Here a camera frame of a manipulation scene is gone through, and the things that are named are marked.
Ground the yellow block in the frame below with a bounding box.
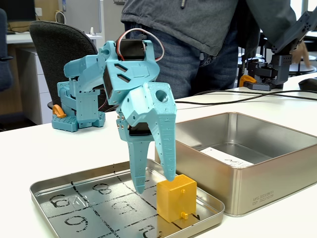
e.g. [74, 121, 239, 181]
[156, 174, 198, 223]

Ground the dark grey leader arm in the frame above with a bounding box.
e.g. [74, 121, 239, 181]
[244, 11, 317, 91]

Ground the person's hand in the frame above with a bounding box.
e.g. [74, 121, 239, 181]
[291, 41, 314, 68]

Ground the white printed paper sheet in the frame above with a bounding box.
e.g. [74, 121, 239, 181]
[200, 146, 255, 169]

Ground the person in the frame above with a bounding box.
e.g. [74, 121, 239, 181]
[120, 0, 298, 100]

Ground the orange table clamp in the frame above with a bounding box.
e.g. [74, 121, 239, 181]
[52, 104, 67, 119]
[239, 75, 257, 88]

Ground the metal tin lid with numbers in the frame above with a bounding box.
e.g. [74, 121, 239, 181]
[29, 158, 225, 238]

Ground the dark grey office chair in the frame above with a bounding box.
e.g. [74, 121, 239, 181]
[29, 21, 100, 113]

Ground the metal tin box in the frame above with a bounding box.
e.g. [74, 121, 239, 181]
[155, 112, 317, 218]

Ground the white desk with drawers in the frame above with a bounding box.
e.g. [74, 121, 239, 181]
[6, 33, 53, 125]

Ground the black computer mouse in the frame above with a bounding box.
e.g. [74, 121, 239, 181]
[298, 78, 317, 94]

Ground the black monitor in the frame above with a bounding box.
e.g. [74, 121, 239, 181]
[0, 0, 37, 23]

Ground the red white servo cable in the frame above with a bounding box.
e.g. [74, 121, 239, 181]
[115, 28, 165, 63]

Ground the black cable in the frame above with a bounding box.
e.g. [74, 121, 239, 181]
[175, 95, 317, 105]
[192, 89, 317, 96]

